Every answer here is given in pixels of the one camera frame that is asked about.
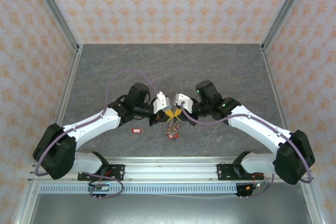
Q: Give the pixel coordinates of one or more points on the bunch of coloured key tags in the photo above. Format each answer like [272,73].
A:
[173,134]

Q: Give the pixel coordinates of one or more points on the red key tag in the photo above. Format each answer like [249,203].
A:
[136,130]

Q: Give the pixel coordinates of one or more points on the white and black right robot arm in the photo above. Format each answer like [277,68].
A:
[257,124]

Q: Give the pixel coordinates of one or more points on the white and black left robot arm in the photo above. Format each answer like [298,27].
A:
[92,127]

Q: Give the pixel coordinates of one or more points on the grey metal sheet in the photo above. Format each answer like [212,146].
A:
[170,209]

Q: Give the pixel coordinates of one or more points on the small controller board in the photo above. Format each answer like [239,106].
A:
[248,188]
[101,187]

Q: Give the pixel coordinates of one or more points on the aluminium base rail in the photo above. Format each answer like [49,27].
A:
[170,169]

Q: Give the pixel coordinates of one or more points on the aluminium table side rail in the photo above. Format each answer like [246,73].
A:
[275,90]
[67,90]

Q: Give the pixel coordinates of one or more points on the aluminium frame post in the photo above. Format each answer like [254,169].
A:
[286,9]
[53,9]

